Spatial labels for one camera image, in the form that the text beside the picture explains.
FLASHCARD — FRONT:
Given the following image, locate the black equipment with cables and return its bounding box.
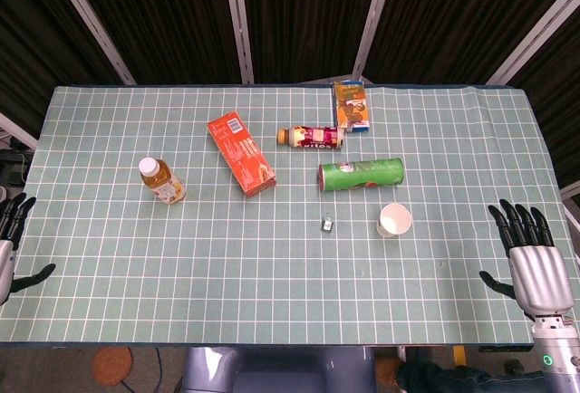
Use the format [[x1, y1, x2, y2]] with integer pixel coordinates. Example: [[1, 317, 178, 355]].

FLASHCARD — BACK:
[[0, 137, 35, 191]]

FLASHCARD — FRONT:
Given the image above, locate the blue orange snack box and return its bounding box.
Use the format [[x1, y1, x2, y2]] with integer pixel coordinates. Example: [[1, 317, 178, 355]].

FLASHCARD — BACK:
[[332, 79, 372, 134]]

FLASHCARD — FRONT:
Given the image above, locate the green chips can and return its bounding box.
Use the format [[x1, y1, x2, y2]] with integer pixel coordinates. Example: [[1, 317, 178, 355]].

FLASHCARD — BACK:
[[317, 157, 406, 193]]

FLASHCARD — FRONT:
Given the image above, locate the blue-grey robot torso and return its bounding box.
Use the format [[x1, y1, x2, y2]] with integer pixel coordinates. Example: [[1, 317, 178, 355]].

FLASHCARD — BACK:
[[180, 346, 377, 393]]

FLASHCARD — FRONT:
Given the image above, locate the green grid tablecloth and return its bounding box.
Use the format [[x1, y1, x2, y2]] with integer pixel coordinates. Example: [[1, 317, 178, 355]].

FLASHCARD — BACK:
[[0, 83, 580, 350]]

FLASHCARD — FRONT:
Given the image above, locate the yellow tea bottle white cap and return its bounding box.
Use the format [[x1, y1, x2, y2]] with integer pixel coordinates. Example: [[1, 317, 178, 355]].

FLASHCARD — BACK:
[[138, 157, 187, 206]]

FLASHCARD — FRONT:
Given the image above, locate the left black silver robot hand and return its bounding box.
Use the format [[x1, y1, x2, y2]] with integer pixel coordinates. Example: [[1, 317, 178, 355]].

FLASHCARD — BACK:
[[0, 192, 56, 307]]

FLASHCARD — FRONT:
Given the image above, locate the white paper cup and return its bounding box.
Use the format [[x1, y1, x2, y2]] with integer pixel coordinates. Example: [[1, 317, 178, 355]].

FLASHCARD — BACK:
[[375, 202, 412, 239]]

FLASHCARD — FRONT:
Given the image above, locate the Costa coffee bottle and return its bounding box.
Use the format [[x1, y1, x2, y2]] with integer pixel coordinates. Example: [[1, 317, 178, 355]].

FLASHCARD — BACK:
[[276, 124, 345, 151]]

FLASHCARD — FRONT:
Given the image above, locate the round brown cork pad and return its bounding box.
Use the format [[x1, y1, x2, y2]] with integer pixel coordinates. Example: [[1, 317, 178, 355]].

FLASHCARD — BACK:
[[92, 346, 135, 386]]

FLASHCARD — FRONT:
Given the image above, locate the orange carton box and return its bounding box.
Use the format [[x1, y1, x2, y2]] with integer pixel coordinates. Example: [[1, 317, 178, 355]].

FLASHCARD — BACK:
[[207, 110, 277, 197]]

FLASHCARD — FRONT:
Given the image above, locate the white partition frame post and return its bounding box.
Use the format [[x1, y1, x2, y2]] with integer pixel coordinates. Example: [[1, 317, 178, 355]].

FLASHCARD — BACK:
[[486, 0, 580, 87], [44, 0, 137, 86], [220, 0, 256, 85], [352, 0, 400, 82]]

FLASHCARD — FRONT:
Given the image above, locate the dark blue cloth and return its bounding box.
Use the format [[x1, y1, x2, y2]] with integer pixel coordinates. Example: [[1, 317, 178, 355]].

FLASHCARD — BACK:
[[397, 359, 545, 393]]

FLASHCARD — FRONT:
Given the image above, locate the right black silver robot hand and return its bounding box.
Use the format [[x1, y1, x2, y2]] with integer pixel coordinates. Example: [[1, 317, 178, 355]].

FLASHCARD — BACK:
[[478, 198, 575, 321]]

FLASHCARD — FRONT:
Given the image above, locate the dark pleated curtain panel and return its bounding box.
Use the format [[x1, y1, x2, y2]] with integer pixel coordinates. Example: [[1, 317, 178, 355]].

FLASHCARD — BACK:
[[364, 0, 580, 85], [509, 33, 580, 188], [61, 0, 242, 86], [238, 0, 384, 85], [0, 0, 126, 139]]

